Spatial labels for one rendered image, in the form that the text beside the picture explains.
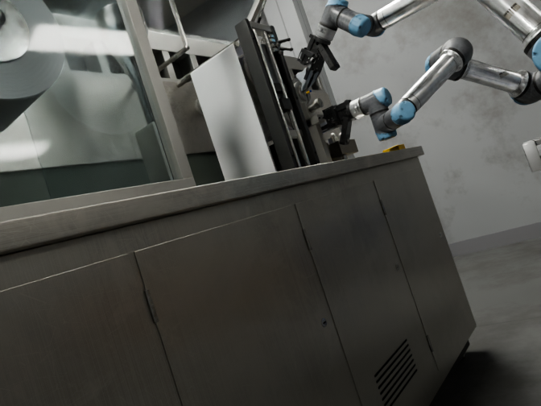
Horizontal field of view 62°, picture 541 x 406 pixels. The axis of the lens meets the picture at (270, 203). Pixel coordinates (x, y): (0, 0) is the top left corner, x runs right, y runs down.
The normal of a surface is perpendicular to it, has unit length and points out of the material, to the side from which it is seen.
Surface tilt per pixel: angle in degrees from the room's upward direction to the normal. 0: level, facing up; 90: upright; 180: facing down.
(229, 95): 90
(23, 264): 90
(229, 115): 90
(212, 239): 90
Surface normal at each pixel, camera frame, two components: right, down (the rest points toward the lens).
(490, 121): -0.49, 0.12
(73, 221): 0.75, -0.27
